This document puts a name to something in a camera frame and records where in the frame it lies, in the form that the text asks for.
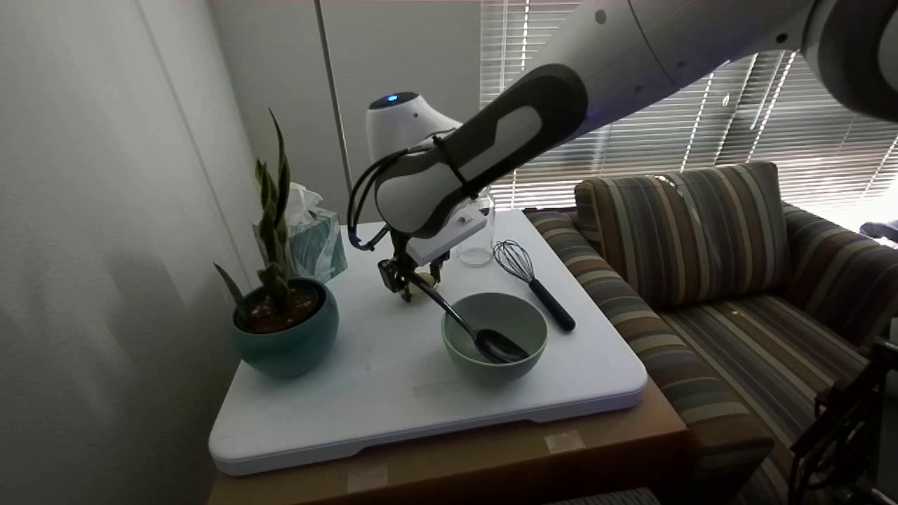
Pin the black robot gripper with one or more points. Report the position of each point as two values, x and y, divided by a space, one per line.
398 273

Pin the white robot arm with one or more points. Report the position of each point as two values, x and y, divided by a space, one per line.
607 63

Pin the clear glass bottle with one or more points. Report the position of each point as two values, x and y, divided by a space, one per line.
478 249

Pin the white plastic board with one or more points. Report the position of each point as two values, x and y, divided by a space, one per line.
388 375

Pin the teal tissue box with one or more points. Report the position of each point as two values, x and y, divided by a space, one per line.
314 237

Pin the green ceramic bowl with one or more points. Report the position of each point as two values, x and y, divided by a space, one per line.
502 314

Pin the teal plant pot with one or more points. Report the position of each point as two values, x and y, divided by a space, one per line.
286 352

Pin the black plastic spoon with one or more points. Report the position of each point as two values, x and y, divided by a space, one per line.
485 340

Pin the snake plant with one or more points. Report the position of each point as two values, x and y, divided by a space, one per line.
273 242

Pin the white cabinet doors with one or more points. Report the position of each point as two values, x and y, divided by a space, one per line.
321 63

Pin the cardboard box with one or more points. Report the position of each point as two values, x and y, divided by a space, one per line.
502 465

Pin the striped sofa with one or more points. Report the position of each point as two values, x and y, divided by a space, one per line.
745 311

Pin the window blinds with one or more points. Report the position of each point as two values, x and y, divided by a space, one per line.
770 105

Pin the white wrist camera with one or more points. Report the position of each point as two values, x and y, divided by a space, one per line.
460 225

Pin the black wire whisk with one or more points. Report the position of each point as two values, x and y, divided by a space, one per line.
513 260

